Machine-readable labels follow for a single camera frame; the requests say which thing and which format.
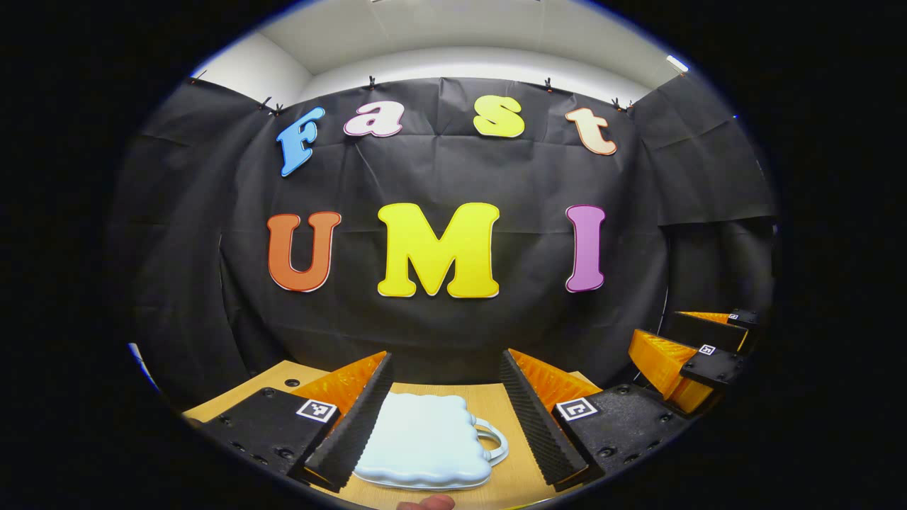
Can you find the ceiling light panel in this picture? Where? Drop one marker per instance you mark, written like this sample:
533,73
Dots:
677,64

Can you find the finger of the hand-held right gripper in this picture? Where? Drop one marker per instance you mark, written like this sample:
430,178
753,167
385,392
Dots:
708,329
719,368

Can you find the black backdrop cloth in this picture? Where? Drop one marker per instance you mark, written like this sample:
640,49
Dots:
439,177

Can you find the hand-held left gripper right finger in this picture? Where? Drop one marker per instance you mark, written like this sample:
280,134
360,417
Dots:
535,432

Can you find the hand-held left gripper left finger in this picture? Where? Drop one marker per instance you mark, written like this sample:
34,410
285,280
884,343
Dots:
358,432

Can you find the light blue suitcase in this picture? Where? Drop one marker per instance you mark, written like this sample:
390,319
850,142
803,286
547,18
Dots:
425,439

